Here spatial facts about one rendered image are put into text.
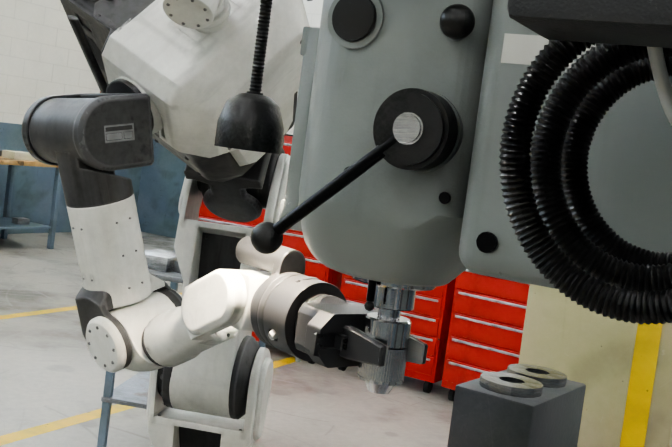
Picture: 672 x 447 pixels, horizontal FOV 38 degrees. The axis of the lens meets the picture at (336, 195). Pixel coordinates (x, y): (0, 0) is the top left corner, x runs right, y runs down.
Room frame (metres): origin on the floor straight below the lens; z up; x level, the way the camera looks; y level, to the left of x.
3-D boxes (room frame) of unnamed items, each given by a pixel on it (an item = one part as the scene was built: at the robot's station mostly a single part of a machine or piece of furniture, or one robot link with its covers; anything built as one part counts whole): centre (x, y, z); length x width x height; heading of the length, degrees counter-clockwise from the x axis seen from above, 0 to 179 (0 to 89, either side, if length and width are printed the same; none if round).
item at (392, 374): (0.96, -0.07, 1.23); 0.05 x 0.05 x 0.06
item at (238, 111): (1.04, 0.10, 1.45); 0.07 x 0.07 x 0.06
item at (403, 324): (0.96, -0.07, 1.26); 0.05 x 0.05 x 0.01
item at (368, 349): (0.94, -0.04, 1.24); 0.06 x 0.02 x 0.03; 40
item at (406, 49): (0.96, -0.07, 1.47); 0.21 x 0.19 x 0.32; 153
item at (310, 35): (1.01, 0.03, 1.45); 0.04 x 0.04 x 0.21; 63
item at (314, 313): (1.03, -0.01, 1.24); 0.13 x 0.12 x 0.10; 130
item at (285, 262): (1.13, 0.06, 1.25); 0.11 x 0.11 x 0.11; 40
